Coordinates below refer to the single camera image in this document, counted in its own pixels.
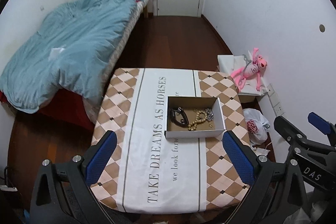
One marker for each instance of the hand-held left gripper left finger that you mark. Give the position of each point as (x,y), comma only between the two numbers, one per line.
(102,155)

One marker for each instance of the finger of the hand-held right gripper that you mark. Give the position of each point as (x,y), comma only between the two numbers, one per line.
(291,130)
(321,123)

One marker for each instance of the white cardboard box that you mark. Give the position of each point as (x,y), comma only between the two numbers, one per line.
(194,133)

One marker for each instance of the white wall power sockets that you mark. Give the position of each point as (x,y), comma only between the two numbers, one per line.
(274,98)

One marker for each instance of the light blue quilt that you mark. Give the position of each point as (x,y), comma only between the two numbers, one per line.
(78,37)

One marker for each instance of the white crumpled paper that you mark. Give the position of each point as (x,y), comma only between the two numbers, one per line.
(260,151)

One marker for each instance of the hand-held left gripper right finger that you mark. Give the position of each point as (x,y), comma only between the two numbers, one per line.
(237,158)

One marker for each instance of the checkered printed tablecloth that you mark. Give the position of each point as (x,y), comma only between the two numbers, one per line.
(147,161)

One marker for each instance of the white plastic bag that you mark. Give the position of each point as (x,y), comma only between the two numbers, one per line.
(256,127)

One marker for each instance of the pink plush toy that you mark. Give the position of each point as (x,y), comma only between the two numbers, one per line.
(253,69)

